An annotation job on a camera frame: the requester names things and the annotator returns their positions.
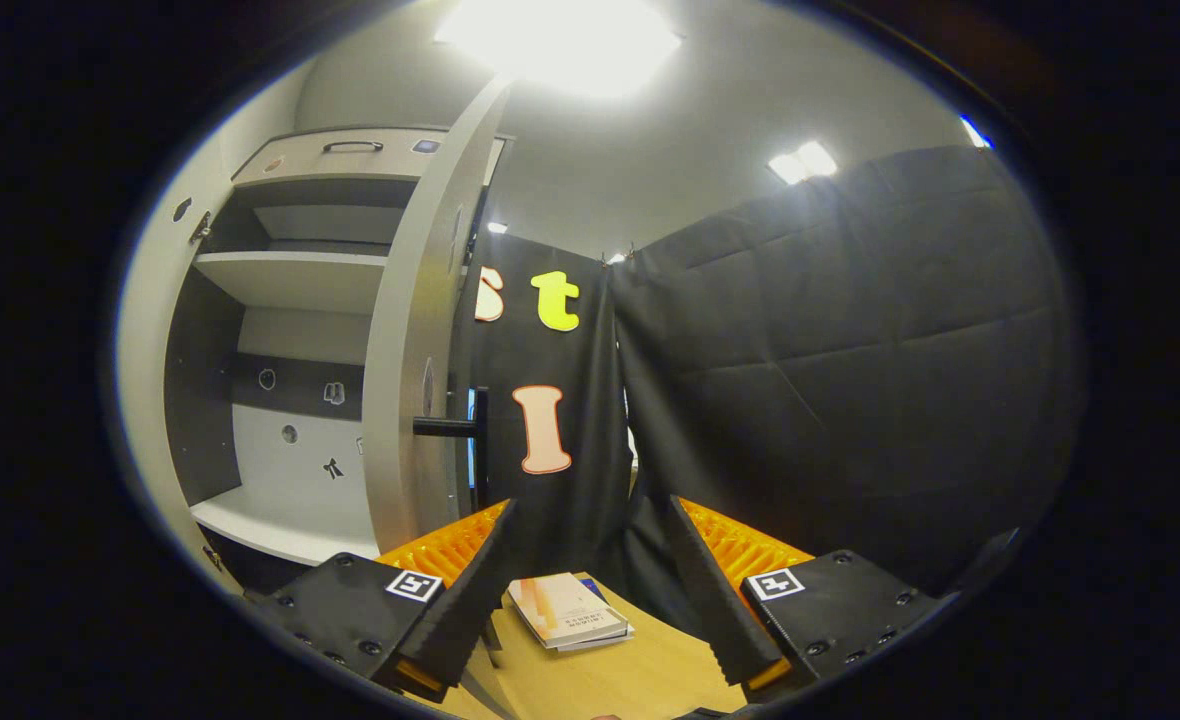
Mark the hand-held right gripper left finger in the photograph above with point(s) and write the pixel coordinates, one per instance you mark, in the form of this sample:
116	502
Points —
460	610

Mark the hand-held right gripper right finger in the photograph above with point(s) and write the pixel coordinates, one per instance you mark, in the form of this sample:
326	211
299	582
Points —
715	600

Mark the grey cabinet door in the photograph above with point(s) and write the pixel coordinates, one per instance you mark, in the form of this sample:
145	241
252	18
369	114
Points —
142	380
405	330

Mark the grey cabinet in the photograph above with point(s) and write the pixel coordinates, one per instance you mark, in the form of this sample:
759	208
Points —
290	450

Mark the metal door hinge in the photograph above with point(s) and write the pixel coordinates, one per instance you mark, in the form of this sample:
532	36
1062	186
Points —
200	226
212	556

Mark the grey cabinet shelf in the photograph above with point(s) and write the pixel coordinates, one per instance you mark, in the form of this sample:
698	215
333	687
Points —
295	280

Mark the grey cabinet drawer front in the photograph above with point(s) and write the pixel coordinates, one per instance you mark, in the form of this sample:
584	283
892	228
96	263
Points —
300	165

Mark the beige cover book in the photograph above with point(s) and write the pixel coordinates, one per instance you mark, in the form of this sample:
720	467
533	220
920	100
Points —
565	605

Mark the white book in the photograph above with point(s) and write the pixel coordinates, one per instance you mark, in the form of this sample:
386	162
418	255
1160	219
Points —
610	640

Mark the black backdrop cloth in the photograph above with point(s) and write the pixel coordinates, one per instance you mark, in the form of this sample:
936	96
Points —
590	420

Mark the black quilted cloth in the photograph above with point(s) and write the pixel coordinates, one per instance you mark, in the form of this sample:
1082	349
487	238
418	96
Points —
850	380

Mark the small ceiling light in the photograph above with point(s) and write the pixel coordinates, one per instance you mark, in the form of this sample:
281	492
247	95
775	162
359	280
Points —
802	162
975	132

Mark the large ceiling light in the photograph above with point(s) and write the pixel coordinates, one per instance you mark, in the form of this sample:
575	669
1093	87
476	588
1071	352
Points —
560	40

